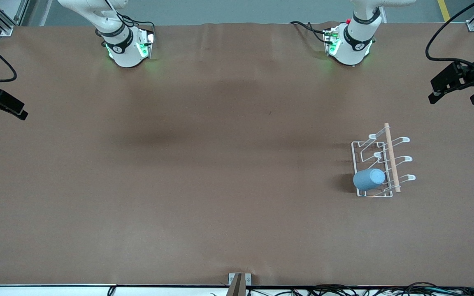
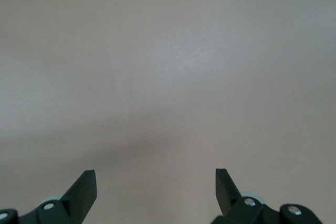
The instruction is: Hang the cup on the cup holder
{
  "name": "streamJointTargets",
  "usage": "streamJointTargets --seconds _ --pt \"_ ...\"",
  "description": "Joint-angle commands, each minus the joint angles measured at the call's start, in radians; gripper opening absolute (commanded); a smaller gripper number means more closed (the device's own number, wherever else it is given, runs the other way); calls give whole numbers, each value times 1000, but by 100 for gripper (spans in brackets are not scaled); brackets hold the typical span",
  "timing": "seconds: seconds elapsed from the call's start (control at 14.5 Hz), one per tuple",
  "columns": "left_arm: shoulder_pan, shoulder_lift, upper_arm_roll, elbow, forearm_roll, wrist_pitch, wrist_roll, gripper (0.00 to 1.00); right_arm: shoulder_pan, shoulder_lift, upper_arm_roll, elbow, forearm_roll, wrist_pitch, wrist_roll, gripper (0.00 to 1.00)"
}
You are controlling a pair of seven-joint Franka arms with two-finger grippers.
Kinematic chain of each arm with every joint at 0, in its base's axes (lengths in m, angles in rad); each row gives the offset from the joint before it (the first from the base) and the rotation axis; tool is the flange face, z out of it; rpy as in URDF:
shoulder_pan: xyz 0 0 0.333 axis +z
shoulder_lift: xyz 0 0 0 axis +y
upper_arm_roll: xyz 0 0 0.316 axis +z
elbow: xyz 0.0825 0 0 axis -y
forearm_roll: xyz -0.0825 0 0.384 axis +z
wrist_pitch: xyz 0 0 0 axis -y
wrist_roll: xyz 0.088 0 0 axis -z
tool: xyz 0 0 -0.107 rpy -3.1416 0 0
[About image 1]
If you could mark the blue plastic cup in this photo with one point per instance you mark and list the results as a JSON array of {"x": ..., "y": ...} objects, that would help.
[{"x": 366, "y": 181}]

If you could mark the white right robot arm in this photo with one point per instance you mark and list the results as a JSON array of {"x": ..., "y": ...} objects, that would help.
[{"x": 126, "y": 53}]

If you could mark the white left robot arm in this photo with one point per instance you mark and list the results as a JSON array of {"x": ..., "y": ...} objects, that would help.
[{"x": 354, "y": 41}]

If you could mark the brown bar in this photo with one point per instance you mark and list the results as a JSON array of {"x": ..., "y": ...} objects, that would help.
[{"x": 237, "y": 287}]

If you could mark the white table edge rail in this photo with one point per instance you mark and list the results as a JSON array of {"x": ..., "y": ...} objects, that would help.
[{"x": 35, "y": 291}]

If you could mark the small metal table bracket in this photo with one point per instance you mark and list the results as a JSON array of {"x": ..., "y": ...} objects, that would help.
[{"x": 248, "y": 279}]

